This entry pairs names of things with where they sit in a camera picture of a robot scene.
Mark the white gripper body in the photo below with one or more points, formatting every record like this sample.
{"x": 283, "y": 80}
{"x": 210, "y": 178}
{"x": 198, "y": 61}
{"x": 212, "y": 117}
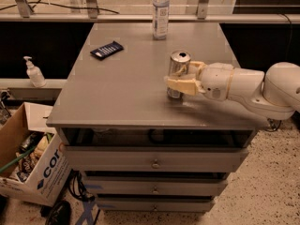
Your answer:
{"x": 216, "y": 79}

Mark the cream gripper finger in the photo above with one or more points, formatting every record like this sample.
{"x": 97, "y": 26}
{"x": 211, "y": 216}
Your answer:
{"x": 196, "y": 68}
{"x": 189, "y": 87}

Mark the silver redbull can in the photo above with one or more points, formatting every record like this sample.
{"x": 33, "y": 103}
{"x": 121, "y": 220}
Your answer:
{"x": 179, "y": 63}

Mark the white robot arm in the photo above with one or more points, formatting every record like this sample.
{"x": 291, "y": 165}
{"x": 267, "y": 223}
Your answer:
{"x": 274, "y": 94}

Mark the clear plastic water bottle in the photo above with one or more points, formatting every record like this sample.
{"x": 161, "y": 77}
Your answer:
{"x": 160, "y": 18}

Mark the grey drawer cabinet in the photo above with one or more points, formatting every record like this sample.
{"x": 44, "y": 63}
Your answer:
{"x": 136, "y": 148}

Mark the white pump dispenser bottle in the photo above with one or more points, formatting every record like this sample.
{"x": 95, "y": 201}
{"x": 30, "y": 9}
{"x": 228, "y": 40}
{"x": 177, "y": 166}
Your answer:
{"x": 34, "y": 73}

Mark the white cardboard box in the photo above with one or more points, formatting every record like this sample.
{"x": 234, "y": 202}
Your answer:
{"x": 44, "y": 184}

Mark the green stick in box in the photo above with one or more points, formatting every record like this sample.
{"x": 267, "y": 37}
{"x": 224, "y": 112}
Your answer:
{"x": 17, "y": 159}

